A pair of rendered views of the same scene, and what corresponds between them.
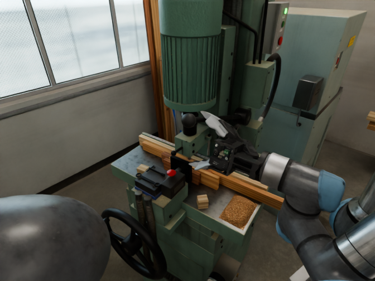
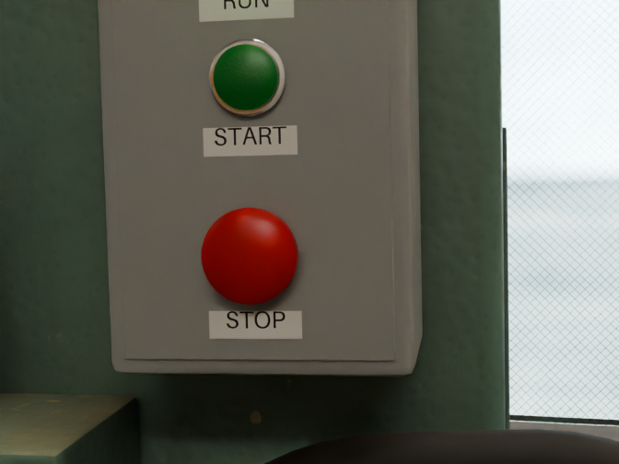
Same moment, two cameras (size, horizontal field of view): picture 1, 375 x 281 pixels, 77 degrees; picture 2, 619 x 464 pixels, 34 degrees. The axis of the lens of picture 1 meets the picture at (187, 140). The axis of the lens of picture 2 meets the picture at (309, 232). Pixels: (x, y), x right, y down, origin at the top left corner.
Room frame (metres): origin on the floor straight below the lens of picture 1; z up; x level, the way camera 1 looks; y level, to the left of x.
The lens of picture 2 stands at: (0.79, -0.62, 1.39)
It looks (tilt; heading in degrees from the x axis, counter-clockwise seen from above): 4 degrees down; 64
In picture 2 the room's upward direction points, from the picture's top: 1 degrees counter-clockwise
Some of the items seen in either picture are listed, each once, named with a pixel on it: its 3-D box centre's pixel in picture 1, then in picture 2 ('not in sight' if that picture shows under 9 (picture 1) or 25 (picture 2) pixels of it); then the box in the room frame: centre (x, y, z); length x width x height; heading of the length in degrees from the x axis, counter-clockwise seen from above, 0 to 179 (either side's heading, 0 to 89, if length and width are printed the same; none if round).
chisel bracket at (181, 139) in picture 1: (192, 140); not in sight; (0.76, -0.02, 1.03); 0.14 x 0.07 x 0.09; 145
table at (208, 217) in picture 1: (175, 190); not in sight; (0.65, 0.05, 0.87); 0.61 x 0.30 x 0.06; 55
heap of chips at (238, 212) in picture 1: (239, 207); not in sight; (0.53, -0.17, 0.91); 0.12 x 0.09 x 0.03; 145
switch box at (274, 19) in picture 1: (272, 28); (268, 129); (0.93, -0.31, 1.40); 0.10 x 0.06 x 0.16; 145
